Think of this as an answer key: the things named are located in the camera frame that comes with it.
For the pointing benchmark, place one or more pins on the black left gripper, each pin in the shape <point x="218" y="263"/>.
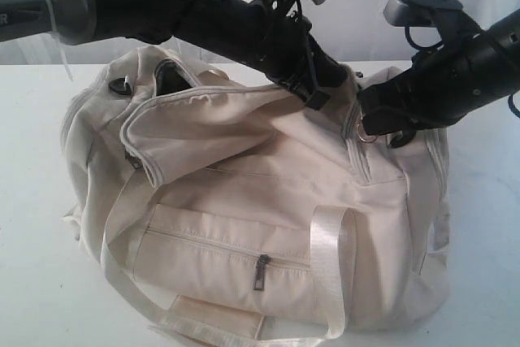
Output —
<point x="277" y="45"/>

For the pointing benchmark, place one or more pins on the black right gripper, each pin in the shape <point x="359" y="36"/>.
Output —
<point x="483" y="70"/>

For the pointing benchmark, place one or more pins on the cream fabric duffel bag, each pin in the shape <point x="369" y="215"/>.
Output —
<point x="211" y="206"/>

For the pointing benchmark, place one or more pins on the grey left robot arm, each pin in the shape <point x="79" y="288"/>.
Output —
<point x="84" y="21"/>

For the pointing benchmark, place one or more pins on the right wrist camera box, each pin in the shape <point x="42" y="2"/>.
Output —
<point x="417" y="13"/>

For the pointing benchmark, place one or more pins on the white cable tie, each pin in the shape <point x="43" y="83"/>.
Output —
<point x="55" y="35"/>

